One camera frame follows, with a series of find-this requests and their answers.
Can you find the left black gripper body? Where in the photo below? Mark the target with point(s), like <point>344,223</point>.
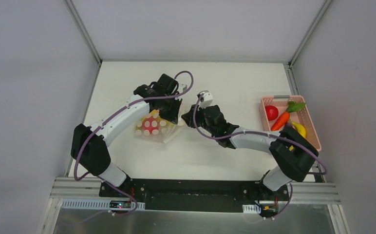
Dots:
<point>172,111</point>

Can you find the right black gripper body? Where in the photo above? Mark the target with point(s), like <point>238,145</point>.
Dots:
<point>195,117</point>

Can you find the polka dot zip bag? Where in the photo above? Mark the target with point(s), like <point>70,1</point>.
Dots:
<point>167,130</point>

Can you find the red toy tomato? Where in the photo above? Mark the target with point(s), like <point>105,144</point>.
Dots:
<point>272,112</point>

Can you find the orange toy carrot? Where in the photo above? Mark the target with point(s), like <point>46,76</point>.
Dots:
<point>285,116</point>

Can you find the yellow toy banana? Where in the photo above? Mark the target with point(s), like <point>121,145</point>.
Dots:
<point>299,128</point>

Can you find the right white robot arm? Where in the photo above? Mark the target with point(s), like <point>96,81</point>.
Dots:
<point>293,154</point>

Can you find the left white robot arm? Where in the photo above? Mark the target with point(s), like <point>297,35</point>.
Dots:
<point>90,143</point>

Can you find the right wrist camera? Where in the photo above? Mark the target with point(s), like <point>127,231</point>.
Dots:
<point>205,99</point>

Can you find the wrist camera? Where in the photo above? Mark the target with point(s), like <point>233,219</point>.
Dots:
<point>205,99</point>
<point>182,88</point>

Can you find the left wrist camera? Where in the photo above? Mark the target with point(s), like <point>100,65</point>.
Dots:
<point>182,88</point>

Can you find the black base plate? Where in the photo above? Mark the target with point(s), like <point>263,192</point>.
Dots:
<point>199,195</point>

